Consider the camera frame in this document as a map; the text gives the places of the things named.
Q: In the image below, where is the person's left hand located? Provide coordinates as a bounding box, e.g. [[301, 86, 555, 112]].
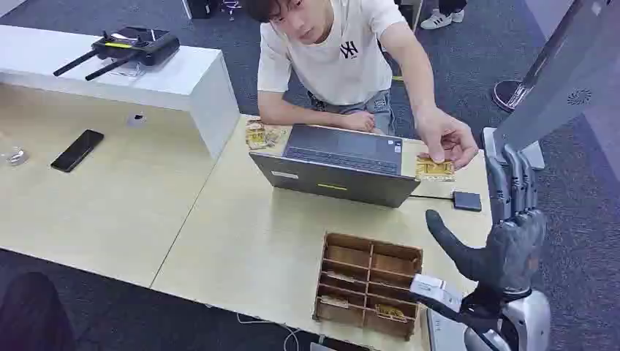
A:
[[415, 107, 480, 170]]

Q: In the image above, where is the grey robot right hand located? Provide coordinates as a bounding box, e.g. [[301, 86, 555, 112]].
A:
[[425, 144, 548, 298]]

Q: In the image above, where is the person's right hand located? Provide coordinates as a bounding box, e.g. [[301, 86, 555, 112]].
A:
[[339, 111, 377, 134]]

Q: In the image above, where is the golden printed card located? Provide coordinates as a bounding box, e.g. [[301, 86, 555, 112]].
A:
[[415, 156, 456, 183]]

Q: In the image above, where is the person in white shirt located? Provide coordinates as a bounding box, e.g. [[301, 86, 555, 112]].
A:
[[242, 0, 480, 170]]

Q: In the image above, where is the dark grey laptop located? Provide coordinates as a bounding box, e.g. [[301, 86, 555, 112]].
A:
[[249, 124, 421, 209]]

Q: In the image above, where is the round kiosk base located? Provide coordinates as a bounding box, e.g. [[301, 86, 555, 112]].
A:
[[492, 80, 527, 113]]

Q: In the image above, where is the bystander person with white shoes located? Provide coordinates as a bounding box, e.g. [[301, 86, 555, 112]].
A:
[[420, 0, 469, 31]]

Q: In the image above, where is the golden card with leaves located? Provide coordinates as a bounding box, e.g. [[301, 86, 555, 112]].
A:
[[375, 303, 407, 322]]

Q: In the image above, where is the grey kiosk panel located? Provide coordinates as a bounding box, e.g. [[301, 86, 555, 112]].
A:
[[482, 0, 620, 170]]

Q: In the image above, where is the wooden compartment card box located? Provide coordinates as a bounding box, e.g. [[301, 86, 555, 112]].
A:
[[312, 231, 424, 341]]

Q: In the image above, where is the white raised desk shelf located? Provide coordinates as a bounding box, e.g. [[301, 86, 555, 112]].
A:
[[0, 24, 242, 161]]

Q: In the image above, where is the black remote controller with antennas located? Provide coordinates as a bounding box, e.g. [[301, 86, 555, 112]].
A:
[[53, 25, 181, 82]]

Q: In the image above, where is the black smartphone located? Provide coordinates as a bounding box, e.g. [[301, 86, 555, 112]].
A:
[[50, 129, 105, 173]]

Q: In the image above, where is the clear plastic wrapper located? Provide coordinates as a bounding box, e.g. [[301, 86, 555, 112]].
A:
[[4, 146, 30, 167]]

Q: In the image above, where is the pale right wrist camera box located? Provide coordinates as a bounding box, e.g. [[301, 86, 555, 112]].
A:
[[409, 273, 464, 314]]

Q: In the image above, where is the white cable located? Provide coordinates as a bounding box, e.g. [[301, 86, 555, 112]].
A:
[[236, 314, 301, 351]]

